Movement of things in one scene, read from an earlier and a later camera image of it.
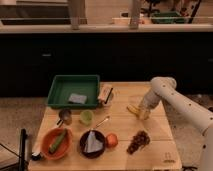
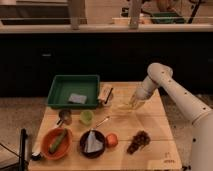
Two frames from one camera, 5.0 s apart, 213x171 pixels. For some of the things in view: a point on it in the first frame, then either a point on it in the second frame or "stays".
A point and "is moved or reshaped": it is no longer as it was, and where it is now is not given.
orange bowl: (56, 143) stays
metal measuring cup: (65, 117) stays
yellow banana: (134, 110) is moved or reshaped
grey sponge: (76, 98) stays
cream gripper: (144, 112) → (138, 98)
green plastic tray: (62, 86) stays
